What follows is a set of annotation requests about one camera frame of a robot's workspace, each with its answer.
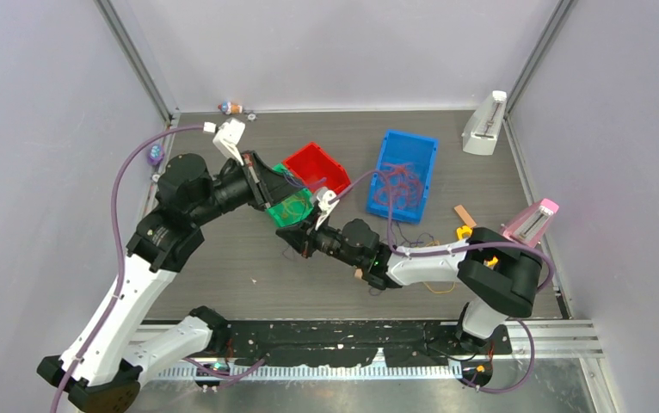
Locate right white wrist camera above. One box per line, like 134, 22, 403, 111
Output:
313, 187, 338, 230

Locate red orange cable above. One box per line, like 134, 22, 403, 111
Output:
372, 161, 428, 212

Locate blue plastic bin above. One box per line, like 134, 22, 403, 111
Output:
366, 130, 439, 225

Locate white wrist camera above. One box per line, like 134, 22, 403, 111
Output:
313, 187, 338, 230
203, 118, 246, 166

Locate yellow cable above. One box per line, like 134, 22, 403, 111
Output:
278, 196, 312, 224

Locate red plastic bin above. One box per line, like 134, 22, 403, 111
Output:
282, 142, 351, 194

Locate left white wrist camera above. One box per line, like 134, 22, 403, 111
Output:
203, 118, 246, 166

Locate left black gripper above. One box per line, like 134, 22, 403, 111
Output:
190, 149, 305, 225

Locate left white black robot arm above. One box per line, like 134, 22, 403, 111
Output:
37, 151, 296, 412

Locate white metronome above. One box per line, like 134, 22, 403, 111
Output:
462, 90, 508, 156

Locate small orange block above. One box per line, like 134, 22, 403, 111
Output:
453, 205, 477, 228

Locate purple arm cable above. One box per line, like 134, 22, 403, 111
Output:
48, 124, 268, 413
329, 169, 557, 396

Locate purple round toy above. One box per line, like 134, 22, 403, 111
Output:
147, 144, 165, 167

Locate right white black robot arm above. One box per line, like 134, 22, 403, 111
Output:
276, 219, 544, 354

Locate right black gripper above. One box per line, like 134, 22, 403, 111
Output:
278, 207, 365, 268

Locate pink metronome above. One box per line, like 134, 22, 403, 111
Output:
501, 198, 559, 247

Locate small figurine toy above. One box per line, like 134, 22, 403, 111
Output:
218, 101, 244, 116

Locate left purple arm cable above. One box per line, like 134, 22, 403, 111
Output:
48, 124, 268, 413

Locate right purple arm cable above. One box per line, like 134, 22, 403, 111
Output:
329, 169, 557, 396

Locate green plastic bin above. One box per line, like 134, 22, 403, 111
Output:
266, 163, 313, 228

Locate orange yellow purple cables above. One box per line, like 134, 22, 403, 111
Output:
363, 222, 457, 298

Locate right yellow triangle frame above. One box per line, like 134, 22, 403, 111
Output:
456, 225, 499, 268

